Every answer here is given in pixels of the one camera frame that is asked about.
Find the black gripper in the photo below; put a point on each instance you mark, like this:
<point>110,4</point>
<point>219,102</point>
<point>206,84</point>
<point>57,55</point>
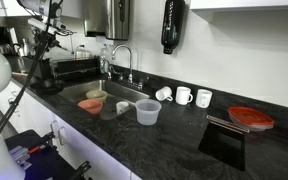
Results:
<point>45,26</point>

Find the black dish rack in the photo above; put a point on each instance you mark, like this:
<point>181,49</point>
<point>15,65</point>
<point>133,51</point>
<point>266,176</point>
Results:
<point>74,68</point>

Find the chrome sink faucet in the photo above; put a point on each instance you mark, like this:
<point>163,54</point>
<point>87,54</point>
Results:
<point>129,63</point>

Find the stainless steel sink basin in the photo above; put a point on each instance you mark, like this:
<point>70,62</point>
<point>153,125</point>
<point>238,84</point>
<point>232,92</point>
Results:
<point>117,93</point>

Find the translucent plastic cup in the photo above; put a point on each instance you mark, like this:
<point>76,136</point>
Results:
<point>148,113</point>

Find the clear plastic storage container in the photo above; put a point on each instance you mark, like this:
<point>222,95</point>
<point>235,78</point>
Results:
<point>83,54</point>

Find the stainless paper towel dispenser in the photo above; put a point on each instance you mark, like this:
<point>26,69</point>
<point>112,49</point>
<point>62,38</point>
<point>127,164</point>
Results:
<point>112,18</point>

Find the clear plastic water bottle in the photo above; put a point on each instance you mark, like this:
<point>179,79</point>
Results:
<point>104,60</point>

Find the small chrome tap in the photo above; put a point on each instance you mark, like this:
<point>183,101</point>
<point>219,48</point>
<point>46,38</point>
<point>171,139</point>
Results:
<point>106,68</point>

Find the beige bowl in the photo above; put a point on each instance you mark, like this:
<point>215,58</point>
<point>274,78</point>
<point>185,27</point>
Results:
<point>96,95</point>

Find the white lower cabinet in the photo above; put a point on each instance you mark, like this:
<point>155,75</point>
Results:
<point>34,111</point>

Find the white cabinet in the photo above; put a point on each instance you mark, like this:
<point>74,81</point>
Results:
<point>34,111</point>
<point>247,6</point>

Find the orange bowl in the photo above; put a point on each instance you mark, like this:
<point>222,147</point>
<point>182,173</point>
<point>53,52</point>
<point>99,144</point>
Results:
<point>90,106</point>

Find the white ceramic mug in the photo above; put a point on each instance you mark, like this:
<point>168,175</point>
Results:
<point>122,108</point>
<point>182,96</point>
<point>203,98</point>
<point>162,94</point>

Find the black orange clamp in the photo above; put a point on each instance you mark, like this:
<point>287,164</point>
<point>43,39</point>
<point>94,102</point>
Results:
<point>42,142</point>
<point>80,169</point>

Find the aluminium extrusion bar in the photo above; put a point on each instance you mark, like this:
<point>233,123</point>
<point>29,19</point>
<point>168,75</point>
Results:
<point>19,154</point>

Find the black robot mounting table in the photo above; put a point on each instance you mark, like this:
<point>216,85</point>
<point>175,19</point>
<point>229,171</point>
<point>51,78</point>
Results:
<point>47,163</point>

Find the white upper cabinet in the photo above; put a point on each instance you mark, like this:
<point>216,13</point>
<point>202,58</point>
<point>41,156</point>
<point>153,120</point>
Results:
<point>247,6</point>

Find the slim brown stick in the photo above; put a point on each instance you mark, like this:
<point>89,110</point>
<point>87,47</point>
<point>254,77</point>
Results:
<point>227,124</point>

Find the red lid food container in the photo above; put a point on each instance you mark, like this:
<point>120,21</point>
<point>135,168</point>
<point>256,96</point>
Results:
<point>250,117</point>

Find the black wall soap dispenser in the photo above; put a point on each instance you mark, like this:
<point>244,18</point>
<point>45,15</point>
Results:
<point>172,23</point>

